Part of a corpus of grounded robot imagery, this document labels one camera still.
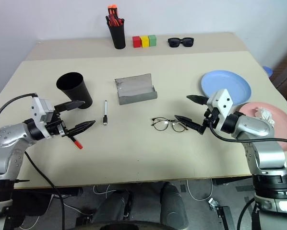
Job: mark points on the yellow cube block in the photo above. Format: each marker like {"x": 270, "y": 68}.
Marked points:
{"x": 145, "y": 42}

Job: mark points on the green cube block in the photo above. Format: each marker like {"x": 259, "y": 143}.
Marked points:
{"x": 152, "y": 40}

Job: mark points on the black pen with red cap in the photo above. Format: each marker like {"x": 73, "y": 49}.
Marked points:
{"x": 78, "y": 144}

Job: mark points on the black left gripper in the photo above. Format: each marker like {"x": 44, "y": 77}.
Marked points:
{"x": 53, "y": 128}

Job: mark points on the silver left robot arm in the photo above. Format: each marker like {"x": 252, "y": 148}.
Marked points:
{"x": 4, "y": 139}

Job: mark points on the white tissue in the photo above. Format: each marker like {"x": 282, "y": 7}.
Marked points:
{"x": 264, "y": 113}

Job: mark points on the black cup holding screwdrivers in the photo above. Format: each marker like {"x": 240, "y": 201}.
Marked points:
{"x": 118, "y": 38}

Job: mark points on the empty black plastic cup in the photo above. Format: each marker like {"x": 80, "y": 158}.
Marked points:
{"x": 78, "y": 93}

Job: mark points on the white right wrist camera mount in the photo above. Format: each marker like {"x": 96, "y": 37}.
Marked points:
{"x": 221, "y": 100}

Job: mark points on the orange-capped screwdriver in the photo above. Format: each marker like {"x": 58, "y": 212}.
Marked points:
{"x": 109, "y": 10}
{"x": 114, "y": 10}

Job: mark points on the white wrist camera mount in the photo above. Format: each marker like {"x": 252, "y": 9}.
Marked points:
{"x": 36, "y": 107}
{"x": 221, "y": 100}

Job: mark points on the blue round container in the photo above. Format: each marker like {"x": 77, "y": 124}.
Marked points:
{"x": 267, "y": 71}

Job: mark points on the white marker with black cap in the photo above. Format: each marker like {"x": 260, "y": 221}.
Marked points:
{"x": 105, "y": 112}

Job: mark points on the open grey glasses case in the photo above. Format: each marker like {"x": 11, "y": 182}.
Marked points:
{"x": 134, "y": 88}

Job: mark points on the thin-framed clear eyeglasses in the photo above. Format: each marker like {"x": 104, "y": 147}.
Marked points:
{"x": 160, "y": 125}

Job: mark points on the blue plate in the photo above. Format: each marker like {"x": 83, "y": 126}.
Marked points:
{"x": 222, "y": 81}

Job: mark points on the red cube block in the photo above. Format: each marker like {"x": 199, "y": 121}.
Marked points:
{"x": 136, "y": 42}

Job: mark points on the dark rounded robot leg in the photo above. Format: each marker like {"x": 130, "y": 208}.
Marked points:
{"x": 173, "y": 206}
{"x": 112, "y": 206}

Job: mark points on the metal floor bracket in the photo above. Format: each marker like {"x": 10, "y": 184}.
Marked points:
{"x": 214, "y": 203}

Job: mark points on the black sunglasses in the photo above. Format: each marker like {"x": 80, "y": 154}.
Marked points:
{"x": 174, "y": 43}

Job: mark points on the pink plate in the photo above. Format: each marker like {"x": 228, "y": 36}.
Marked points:
{"x": 281, "y": 117}

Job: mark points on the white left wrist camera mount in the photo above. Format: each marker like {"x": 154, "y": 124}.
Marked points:
{"x": 36, "y": 107}

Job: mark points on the dark brown cabinet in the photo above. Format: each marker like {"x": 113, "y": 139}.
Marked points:
{"x": 286, "y": 74}

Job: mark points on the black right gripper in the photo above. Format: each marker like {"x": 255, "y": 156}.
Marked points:
{"x": 210, "y": 117}

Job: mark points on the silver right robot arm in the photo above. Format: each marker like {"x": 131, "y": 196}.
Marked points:
{"x": 256, "y": 127}

